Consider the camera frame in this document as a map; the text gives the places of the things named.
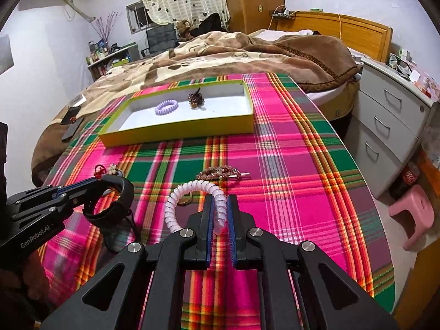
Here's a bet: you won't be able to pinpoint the wooden headboard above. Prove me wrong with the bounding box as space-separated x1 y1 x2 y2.
277 11 393 63

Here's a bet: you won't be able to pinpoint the pale pink spiral hair tie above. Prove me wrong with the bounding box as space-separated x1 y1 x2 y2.
165 180 228 236

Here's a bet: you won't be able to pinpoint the wooden wardrobe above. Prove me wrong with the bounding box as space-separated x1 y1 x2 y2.
222 0 286 35

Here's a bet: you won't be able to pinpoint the yellow-green shallow box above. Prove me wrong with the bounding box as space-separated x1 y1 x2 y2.
98 80 255 148

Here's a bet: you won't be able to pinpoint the purple decorative branches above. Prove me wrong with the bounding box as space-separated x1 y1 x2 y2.
93 12 121 47

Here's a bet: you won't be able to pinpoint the cola bottle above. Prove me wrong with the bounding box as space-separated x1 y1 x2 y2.
395 161 422 196

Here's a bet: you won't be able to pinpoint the bed mattress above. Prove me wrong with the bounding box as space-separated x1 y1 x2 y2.
306 76 361 121

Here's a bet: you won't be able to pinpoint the black clothing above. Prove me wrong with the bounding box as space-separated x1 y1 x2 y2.
191 13 230 37

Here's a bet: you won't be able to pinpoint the black office chair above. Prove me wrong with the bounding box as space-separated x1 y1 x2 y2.
146 25 179 55

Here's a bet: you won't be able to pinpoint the brown beaded barrette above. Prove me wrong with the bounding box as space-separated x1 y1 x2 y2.
196 166 251 181

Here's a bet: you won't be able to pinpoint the black flat case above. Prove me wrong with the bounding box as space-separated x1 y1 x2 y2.
61 117 85 141

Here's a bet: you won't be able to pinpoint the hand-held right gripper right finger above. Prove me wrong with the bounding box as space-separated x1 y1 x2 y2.
226 194 400 330

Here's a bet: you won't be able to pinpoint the purple spiral hair tie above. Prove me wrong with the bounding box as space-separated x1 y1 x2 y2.
155 100 179 115

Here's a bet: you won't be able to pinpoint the white pillow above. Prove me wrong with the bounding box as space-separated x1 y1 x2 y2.
247 28 313 40

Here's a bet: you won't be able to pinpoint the white desk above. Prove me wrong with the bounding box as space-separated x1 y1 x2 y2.
86 43 141 81

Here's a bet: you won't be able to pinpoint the pink green plaid cloth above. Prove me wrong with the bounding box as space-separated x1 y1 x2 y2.
38 72 396 330

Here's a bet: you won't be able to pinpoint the pink box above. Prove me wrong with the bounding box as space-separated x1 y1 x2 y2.
414 70 440 102

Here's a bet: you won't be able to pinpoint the brown patterned blanket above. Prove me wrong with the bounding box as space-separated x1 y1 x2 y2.
31 31 361 179

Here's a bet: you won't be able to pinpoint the brown teddy bear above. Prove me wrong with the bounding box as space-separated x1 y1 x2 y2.
176 20 194 40

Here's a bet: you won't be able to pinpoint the window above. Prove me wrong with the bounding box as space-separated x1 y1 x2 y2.
125 2 152 35

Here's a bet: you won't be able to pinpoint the black hair band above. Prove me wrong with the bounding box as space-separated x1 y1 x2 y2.
82 175 135 227

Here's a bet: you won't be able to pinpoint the wall pipe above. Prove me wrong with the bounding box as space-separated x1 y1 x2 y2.
58 0 96 21

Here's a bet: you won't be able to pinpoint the power strip shelf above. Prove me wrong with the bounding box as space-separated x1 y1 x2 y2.
271 6 297 19

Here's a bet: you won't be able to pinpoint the brown beaded hair clip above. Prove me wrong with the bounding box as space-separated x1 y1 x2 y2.
187 87 206 109

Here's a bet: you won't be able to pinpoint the white drawer cabinet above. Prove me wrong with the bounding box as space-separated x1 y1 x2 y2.
344 57 434 200

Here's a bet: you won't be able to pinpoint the black card with orange ornament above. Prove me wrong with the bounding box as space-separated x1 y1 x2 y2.
61 106 81 124

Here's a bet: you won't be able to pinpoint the pink plastic stool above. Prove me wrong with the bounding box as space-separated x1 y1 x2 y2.
388 185 435 251

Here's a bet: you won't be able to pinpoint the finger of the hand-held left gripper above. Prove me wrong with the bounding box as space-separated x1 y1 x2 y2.
11 185 111 226
6 177 104 211

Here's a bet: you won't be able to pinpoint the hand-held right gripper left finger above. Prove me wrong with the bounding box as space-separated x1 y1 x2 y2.
39 194 215 330

